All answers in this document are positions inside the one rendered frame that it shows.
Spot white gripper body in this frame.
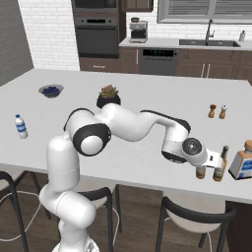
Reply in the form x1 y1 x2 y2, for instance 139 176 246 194
205 150 221 169

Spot tall amber glass bottle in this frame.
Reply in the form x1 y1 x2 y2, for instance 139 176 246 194
212 145 230 183

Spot short amber glass bottle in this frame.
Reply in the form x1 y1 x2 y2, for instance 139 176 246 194
195 165 207 180

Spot brown wooden pepper mill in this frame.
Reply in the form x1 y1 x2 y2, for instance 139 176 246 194
208 103 218 119

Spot brown white-topped salt shaker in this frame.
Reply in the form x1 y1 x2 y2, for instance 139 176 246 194
219 103 228 120

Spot black stool with pale seat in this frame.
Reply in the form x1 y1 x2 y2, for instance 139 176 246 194
0 169 52 252
74 183 123 252
155 192 237 252

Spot dark brown island side panel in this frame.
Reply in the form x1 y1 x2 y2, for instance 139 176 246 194
225 200 252 252

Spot dark brown base cupboards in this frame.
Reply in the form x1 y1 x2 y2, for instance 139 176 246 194
175 48 252 85
118 46 140 75

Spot dark grey dishwasher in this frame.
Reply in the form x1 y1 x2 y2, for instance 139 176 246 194
138 47 178 77

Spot dark sink basin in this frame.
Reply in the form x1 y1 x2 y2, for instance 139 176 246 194
178 38 242 48

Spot succulent in black pot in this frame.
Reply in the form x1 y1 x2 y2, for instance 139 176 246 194
95 84 122 109

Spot dark tap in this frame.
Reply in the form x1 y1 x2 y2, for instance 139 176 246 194
205 19 217 46

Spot dark brown oven drawer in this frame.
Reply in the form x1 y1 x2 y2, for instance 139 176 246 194
78 57 120 74

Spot silver coffee machine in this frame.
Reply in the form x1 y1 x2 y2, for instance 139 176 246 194
128 17 149 44

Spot window with grey blinds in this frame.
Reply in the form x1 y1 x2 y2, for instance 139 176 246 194
157 0 252 25

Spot grey bowl of blueberries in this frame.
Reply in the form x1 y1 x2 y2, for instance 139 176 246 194
37 84 65 99

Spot clear plastic water bottle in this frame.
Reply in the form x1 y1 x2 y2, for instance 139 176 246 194
14 113 30 140

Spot black microwave oven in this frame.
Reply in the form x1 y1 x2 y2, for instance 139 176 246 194
71 0 120 15

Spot black wall oven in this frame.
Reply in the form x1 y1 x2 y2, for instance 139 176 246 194
73 15 120 60

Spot dark brown wall cupboard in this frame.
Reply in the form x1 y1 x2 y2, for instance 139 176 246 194
119 0 155 14

